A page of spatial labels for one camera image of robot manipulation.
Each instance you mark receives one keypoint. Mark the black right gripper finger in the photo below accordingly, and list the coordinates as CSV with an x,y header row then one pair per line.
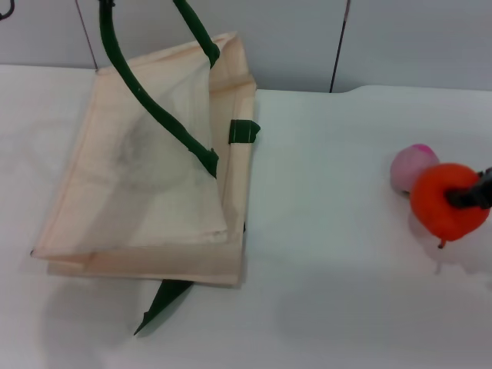
x,y
474,194

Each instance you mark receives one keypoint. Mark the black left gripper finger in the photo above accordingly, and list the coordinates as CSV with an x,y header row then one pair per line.
x,y
107,3

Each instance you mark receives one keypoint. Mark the orange toy fruit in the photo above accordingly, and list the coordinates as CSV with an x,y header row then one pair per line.
x,y
430,209

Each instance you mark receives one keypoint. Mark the pink toy peach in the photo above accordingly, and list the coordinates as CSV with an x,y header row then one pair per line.
x,y
407,165

